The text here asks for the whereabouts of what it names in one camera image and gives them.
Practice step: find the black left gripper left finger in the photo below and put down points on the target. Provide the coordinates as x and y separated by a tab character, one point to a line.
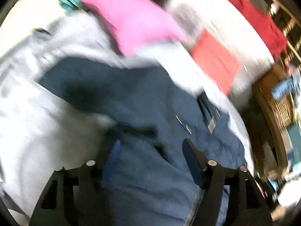
78	196

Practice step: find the navy blue jacket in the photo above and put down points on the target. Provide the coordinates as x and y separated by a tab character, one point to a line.
145	131

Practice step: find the wicker basket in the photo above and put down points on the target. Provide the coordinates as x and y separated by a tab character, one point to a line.
278	114

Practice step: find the light grey bed sheet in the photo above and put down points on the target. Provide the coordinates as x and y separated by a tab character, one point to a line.
39	130

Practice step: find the pink pillow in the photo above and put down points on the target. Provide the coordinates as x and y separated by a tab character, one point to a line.
136	23

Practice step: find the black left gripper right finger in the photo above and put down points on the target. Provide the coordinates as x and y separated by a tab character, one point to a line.
220	186

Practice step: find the light blue garment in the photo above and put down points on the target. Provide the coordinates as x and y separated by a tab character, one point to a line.
286	87

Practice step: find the orange-red folded garment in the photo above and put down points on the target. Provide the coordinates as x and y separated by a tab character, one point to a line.
216	61

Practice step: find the dark red garment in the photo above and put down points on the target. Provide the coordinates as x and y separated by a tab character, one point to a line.
264	26

